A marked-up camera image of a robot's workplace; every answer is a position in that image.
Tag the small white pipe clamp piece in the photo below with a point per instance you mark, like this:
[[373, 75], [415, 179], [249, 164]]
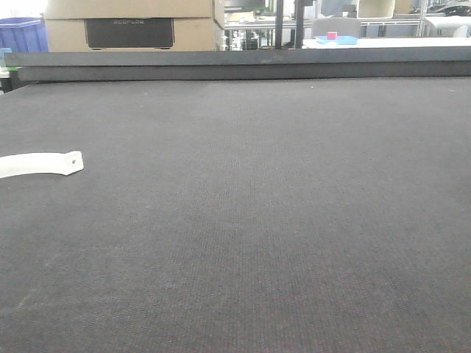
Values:
[[41, 163]]

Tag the blue plastic crate on table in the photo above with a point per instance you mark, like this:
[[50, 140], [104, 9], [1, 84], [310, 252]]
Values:
[[24, 34]]

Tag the black foam board stack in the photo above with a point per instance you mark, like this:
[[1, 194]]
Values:
[[242, 65]]

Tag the blue shallow tray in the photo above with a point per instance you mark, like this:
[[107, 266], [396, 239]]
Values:
[[339, 40]]

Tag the large cardboard box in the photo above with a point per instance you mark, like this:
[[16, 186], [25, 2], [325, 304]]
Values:
[[80, 26]]

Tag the pink cube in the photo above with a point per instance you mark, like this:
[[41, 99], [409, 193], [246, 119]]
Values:
[[331, 35]]

